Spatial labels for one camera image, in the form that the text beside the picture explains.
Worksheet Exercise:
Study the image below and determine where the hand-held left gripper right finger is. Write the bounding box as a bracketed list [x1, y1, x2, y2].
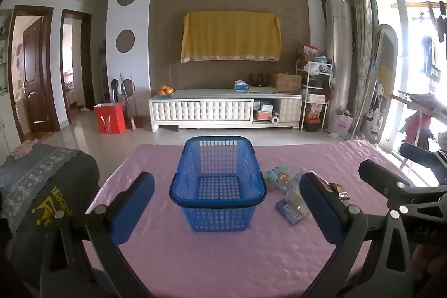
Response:
[299, 172, 423, 298]

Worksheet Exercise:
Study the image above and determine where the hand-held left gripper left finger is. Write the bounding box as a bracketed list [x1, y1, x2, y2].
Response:
[40, 171, 156, 298]

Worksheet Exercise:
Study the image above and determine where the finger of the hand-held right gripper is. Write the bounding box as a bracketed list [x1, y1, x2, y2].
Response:
[359, 159, 447, 211]

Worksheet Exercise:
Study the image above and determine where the clear light blue biscuit packet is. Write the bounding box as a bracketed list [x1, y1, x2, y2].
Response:
[286, 190, 313, 218]

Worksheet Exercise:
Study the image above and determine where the small red brown snack packet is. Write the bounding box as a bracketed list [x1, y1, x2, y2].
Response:
[326, 182, 351, 201]

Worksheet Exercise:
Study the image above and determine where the light blue cartoon snack packet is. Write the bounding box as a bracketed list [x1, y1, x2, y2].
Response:
[263, 163, 304, 194]

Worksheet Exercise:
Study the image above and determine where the blue plastic basket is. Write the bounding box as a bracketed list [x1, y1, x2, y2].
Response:
[169, 135, 268, 233]

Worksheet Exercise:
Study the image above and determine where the person's right hand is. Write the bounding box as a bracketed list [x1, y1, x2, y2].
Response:
[412, 244, 447, 279]

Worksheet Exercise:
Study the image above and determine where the dark blue folding chair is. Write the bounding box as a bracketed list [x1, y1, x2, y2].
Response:
[398, 142, 447, 185]

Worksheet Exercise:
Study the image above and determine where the red clothing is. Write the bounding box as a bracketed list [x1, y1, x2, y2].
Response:
[405, 113, 434, 145]

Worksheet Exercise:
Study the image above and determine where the pink shopping bag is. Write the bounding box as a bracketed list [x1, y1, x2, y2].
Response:
[330, 111, 354, 136]

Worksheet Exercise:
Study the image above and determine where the broom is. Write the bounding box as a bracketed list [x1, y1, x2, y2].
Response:
[119, 73, 138, 131]

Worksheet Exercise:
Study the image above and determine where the red gift bag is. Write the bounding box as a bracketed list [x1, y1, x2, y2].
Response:
[94, 102, 126, 134]

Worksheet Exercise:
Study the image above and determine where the pink tablecloth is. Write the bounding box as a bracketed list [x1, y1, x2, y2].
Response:
[84, 139, 416, 298]

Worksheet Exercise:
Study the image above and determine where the standing mirror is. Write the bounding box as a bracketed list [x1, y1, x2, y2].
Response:
[370, 24, 399, 145]

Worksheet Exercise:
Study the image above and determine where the white shelf rack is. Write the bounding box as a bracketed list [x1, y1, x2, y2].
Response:
[296, 59, 332, 133]

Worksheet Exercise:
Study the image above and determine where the grey embroidered sofa cover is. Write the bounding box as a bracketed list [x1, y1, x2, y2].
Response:
[0, 142, 82, 232]

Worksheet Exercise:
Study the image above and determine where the plate of oranges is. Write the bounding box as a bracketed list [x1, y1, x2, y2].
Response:
[156, 84, 174, 99]

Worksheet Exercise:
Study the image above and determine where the white TV cabinet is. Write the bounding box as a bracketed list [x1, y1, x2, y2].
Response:
[148, 89, 304, 133]

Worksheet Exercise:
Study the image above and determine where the pink cloth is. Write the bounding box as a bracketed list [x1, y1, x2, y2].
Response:
[12, 140, 39, 159]

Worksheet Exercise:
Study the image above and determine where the cardboard box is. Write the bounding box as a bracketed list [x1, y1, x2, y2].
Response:
[272, 73, 302, 94]

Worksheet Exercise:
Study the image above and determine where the standing air conditioner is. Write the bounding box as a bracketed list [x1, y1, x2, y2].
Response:
[325, 0, 353, 113]

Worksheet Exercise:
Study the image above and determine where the patterned curtain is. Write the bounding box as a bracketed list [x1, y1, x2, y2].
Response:
[342, 0, 372, 141]

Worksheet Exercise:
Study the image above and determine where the brown wooden door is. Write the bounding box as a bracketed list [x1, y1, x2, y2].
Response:
[23, 17, 49, 131]

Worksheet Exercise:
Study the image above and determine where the yellow cloth cover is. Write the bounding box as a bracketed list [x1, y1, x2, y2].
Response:
[180, 11, 282, 64]

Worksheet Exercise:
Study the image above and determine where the round brown wall decoration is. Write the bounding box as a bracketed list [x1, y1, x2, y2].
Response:
[115, 29, 136, 52]

